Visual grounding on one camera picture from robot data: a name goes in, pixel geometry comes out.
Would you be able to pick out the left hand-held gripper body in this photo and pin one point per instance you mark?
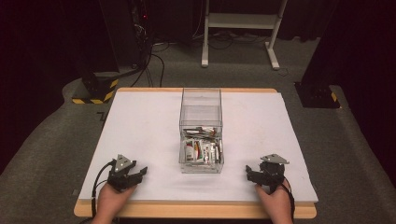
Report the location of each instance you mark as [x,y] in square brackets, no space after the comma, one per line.
[120,179]

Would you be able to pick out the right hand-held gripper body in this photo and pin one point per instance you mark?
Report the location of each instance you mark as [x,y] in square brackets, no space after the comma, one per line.
[272,174]

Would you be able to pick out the person's left hand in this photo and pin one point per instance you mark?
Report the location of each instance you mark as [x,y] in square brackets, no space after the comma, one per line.
[110,202]

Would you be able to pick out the person's right hand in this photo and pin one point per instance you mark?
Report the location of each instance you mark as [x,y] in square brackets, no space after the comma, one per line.
[277,205]

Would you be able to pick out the white foam table mat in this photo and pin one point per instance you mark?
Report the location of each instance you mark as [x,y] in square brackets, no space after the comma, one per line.
[149,130]

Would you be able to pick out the clear plastic drawer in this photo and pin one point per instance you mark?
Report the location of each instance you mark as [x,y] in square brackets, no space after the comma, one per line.
[201,168]

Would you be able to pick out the pile of small sachets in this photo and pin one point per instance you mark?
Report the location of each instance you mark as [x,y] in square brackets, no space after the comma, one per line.
[201,146]

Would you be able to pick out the wooden table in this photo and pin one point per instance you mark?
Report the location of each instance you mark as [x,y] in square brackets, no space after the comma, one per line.
[193,211]

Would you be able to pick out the clear plastic drawer housing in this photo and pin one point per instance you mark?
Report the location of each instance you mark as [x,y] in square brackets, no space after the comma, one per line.
[201,105]

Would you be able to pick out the black stand with striped base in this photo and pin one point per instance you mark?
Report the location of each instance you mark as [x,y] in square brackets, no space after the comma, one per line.
[96,84]

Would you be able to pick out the black stand with flat base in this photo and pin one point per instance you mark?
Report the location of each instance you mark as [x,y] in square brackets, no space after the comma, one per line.
[317,93]

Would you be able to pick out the dark equipment rack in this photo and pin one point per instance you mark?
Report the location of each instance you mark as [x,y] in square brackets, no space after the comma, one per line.
[141,28]

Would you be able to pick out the white metal stand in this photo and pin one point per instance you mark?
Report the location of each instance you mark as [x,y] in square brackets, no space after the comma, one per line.
[243,21]

